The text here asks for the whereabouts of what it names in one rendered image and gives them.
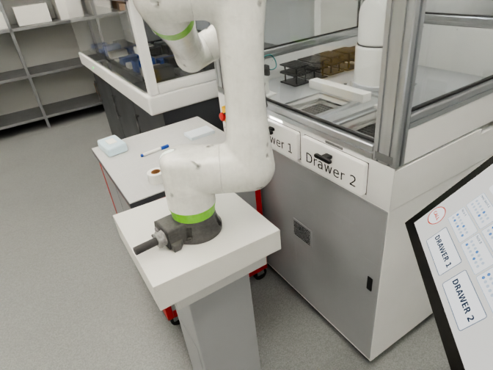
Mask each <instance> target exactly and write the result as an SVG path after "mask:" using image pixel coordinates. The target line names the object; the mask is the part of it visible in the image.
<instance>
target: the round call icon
mask: <svg viewBox="0 0 493 370"><path fill-rule="evenodd" d="M448 216H449V213H448V211H447V209H446V208H445V205H444V203H443V202H442V203H440V204H439V205H438V206H437V207H436V208H434V209H433V210H431V211H430V212H428V213H427V214H426V215H425V217H426V220H427V222H428V225H429V228H430V229H431V228H433V227H434V226H435V225H436V224H438V223H439V222H441V221H442V220H443V219H445V218H446V217H448Z"/></svg>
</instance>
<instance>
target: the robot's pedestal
mask: <svg viewBox="0 0 493 370"><path fill-rule="evenodd" d="M264 265H266V257H265V258H262V259H260V260H259V261H256V262H255V263H253V264H250V265H249V266H246V267H244V268H243V269H241V270H239V271H237V272H235V273H233V274H231V275H229V276H227V277H225V278H223V279H221V280H220V281H218V282H216V283H214V284H212V285H210V286H208V287H206V288H204V289H202V290H200V291H198V292H197V293H195V294H193V295H191V296H189V297H187V298H185V299H183V300H181V301H179V302H177V303H175V304H174V305H175V308H176V311H177V314H178V318H179V321H180V326H181V329H182V331H183V336H184V339H185V342H186V346H187V350H188V352H189V357H190V360H191V364H192V367H193V370H261V367H260V356H259V351H258V340H257V333H256V327H255V317H254V311H253V304H252V293H251V287H250V282H249V273H250V272H253V271H255V270H256V269H259V268H260V267H262V266H264Z"/></svg>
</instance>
